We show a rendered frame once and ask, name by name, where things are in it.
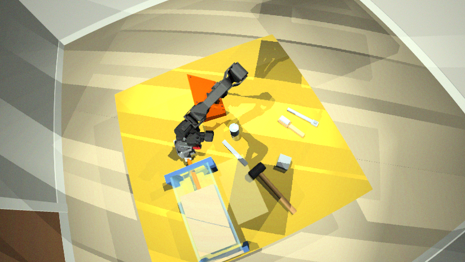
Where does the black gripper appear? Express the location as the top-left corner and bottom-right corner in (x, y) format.
(176, 126), (214, 147)

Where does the wooden-handled hammer with black head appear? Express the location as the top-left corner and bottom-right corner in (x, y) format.
(248, 162), (296, 214)

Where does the white cylinder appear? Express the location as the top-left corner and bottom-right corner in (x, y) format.
(229, 123), (239, 137)

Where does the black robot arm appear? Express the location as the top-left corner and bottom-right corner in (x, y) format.
(174, 62), (248, 146)

